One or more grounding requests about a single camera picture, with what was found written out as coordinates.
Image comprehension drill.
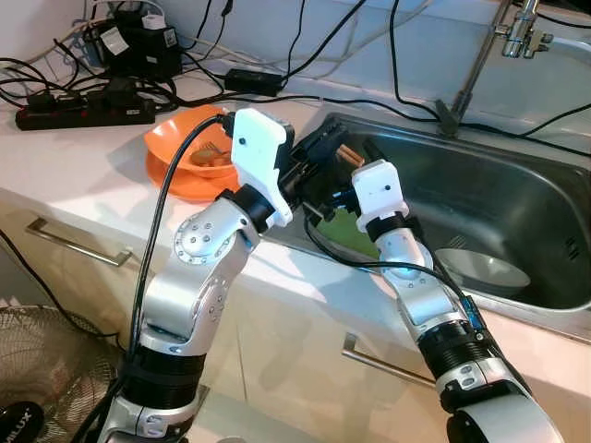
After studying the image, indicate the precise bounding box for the chrome faucet pipe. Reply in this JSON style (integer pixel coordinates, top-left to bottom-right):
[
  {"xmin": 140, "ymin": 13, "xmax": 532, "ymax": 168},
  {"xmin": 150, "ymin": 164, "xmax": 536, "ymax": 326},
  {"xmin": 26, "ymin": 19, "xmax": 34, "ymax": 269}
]
[{"xmin": 436, "ymin": 0, "xmax": 523, "ymax": 132}]

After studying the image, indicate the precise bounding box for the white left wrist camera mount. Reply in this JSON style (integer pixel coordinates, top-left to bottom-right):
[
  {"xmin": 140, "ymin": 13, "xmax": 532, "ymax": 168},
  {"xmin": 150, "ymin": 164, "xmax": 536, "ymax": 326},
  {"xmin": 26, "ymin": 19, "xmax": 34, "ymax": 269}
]
[{"xmin": 229, "ymin": 108, "xmax": 296, "ymax": 228}]

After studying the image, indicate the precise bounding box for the chrome faucet valve fitting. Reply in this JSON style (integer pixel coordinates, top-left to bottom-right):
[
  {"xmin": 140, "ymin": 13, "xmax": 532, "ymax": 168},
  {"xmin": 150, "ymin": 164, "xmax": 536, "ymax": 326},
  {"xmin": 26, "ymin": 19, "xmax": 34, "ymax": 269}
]
[{"xmin": 499, "ymin": 0, "xmax": 556, "ymax": 59}]

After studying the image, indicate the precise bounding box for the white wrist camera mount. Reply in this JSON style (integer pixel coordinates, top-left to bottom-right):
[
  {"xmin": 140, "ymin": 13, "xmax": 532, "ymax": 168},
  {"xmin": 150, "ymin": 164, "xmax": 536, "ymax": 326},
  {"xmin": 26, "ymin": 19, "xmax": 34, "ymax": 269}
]
[
  {"xmin": 353, "ymin": 160, "xmax": 408, "ymax": 234},
  {"xmin": 229, "ymin": 108, "xmax": 296, "ymax": 228}
]

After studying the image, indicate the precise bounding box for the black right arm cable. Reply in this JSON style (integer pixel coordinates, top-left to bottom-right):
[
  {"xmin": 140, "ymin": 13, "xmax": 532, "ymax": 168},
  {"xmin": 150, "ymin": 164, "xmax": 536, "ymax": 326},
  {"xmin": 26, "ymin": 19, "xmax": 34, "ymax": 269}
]
[{"xmin": 303, "ymin": 217, "xmax": 483, "ymax": 335}]

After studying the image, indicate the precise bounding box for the small black power adapter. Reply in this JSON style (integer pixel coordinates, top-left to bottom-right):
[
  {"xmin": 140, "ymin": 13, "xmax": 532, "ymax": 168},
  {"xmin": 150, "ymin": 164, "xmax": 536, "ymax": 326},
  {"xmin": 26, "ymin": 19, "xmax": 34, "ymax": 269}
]
[{"xmin": 224, "ymin": 68, "xmax": 285, "ymax": 96}]

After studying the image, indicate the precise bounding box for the white water hose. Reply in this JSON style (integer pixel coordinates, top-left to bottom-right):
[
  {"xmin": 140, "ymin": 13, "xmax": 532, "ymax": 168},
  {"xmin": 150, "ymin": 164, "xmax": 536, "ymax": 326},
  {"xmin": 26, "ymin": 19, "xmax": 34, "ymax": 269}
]
[{"xmin": 550, "ymin": 34, "xmax": 591, "ymax": 53}]

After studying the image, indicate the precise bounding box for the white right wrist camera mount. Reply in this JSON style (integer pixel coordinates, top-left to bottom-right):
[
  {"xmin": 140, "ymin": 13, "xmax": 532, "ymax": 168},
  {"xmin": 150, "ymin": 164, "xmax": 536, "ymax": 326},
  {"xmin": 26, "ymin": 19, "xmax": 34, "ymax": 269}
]
[{"xmin": 353, "ymin": 160, "xmax": 408, "ymax": 234}]

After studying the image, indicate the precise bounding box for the green plate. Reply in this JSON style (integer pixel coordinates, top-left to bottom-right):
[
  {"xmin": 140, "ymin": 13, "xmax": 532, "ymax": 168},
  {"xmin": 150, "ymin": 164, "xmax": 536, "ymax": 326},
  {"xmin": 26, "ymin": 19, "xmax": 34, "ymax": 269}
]
[{"xmin": 319, "ymin": 208, "xmax": 384, "ymax": 260}]

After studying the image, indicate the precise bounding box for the grey bowl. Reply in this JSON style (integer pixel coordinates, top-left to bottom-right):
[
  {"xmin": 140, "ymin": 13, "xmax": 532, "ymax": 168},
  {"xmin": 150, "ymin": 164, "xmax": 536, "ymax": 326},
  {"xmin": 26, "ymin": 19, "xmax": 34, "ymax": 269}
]
[{"xmin": 434, "ymin": 247, "xmax": 533, "ymax": 297}]

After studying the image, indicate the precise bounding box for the thin black wall cable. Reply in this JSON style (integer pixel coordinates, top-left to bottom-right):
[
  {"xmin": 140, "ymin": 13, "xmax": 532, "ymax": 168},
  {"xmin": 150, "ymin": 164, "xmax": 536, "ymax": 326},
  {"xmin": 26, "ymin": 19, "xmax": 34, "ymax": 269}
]
[{"xmin": 388, "ymin": 0, "xmax": 449, "ymax": 119}]

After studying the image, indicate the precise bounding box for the stainless steel sink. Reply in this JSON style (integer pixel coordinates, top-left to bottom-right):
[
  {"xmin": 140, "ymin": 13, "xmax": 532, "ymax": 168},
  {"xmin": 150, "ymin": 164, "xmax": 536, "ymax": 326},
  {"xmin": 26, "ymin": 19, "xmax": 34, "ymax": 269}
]
[{"xmin": 263, "ymin": 113, "xmax": 591, "ymax": 313}]

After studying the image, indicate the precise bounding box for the black power strip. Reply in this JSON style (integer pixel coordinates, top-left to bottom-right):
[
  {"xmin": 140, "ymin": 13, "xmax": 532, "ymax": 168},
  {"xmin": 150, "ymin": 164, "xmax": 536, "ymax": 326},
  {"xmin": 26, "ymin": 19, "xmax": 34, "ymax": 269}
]
[{"xmin": 14, "ymin": 86, "xmax": 158, "ymax": 131}]

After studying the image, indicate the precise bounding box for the black adapter cable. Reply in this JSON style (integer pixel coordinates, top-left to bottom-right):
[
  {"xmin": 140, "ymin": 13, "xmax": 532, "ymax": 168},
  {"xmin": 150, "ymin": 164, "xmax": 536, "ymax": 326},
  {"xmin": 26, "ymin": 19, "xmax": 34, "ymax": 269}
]
[{"xmin": 292, "ymin": 0, "xmax": 363, "ymax": 78}]

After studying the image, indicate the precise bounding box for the brown wooden stick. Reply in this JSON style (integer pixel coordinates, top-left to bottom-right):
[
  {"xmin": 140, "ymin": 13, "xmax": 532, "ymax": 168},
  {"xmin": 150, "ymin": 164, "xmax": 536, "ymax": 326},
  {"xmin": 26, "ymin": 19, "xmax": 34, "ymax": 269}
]
[{"xmin": 336, "ymin": 142, "xmax": 368, "ymax": 168}]

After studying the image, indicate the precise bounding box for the orange plastic bowl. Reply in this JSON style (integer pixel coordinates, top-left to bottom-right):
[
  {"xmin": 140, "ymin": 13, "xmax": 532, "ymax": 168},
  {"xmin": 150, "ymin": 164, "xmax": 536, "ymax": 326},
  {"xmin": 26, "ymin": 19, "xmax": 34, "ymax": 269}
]
[{"xmin": 143, "ymin": 104, "xmax": 241, "ymax": 181}]

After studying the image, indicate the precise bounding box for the black charger box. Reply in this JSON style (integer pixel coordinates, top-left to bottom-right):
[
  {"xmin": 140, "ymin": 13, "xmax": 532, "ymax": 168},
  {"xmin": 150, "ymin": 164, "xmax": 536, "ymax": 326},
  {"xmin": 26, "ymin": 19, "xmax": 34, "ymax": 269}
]
[{"xmin": 88, "ymin": 15, "xmax": 184, "ymax": 80}]

